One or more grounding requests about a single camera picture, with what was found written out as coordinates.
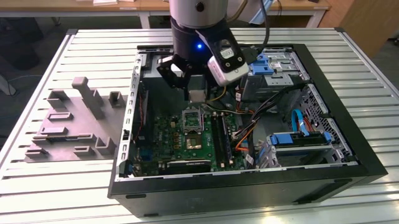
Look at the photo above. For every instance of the blue rear port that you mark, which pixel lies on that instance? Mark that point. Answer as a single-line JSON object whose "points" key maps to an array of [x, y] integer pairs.
{"points": [[128, 169]]}

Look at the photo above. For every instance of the hard disk in blue carrier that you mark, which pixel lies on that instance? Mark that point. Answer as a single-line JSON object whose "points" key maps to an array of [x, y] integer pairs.
{"points": [[281, 138]]}

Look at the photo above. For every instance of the white box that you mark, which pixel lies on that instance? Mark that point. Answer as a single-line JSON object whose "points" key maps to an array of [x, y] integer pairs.
{"points": [[105, 2]]}

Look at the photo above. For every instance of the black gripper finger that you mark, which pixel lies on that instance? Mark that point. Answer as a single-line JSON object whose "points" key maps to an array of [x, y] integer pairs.
{"points": [[171, 72], [215, 87]]}

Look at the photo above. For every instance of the RAM stick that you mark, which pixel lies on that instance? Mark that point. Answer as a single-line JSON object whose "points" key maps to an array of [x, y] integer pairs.
{"points": [[61, 139]]}

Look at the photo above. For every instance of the silver square CPU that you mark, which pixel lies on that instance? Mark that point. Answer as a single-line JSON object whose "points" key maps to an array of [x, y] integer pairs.
{"points": [[196, 96]]}

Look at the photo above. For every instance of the grey power supply unit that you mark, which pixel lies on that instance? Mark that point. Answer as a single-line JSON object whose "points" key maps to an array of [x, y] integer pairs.
{"points": [[161, 102]]}

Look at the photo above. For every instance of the black RAM slot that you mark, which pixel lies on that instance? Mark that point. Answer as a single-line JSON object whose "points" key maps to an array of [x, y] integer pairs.
{"points": [[225, 140], [217, 140]]}

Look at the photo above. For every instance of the black graphics card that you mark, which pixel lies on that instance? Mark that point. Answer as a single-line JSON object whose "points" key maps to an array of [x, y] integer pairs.
{"points": [[187, 164]]}

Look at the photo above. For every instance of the green motherboard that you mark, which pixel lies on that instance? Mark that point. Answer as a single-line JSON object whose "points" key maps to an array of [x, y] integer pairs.
{"points": [[167, 151]]}

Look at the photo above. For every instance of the beige board power connector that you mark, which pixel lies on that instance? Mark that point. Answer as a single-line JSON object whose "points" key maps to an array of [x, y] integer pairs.
{"points": [[172, 123]]}

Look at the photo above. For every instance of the black office chair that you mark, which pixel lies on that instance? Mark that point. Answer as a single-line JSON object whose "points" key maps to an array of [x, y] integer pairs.
{"points": [[19, 42]]}

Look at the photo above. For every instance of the small blue board connector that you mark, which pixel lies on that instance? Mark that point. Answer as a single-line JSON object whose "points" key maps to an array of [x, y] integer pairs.
{"points": [[145, 155]]}

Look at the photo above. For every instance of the CPU socket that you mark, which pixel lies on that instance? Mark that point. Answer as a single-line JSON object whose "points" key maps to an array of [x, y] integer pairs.
{"points": [[193, 142]]}

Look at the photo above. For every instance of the metal disk bay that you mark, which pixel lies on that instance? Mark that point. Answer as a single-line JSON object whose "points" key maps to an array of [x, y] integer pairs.
{"points": [[305, 147]]}

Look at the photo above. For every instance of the black open PC case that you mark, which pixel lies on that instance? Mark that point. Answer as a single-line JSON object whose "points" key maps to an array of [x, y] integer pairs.
{"points": [[249, 193]]}

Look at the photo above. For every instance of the thin metal locking lever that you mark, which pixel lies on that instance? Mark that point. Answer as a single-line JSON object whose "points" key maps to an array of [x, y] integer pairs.
{"points": [[203, 122]]}

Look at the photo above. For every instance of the metal drive cage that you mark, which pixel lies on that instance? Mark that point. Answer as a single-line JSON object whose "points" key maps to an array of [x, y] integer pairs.
{"points": [[277, 80]]}

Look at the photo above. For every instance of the blue plastic drive latch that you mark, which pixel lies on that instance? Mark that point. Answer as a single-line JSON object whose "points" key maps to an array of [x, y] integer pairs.
{"points": [[260, 67]]}

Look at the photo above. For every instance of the grey parts rack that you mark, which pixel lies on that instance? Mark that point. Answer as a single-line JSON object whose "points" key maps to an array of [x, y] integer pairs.
{"points": [[84, 121]]}

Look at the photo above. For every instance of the brown wooden cabinet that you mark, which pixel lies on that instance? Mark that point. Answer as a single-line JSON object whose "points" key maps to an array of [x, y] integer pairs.
{"points": [[367, 23]]}

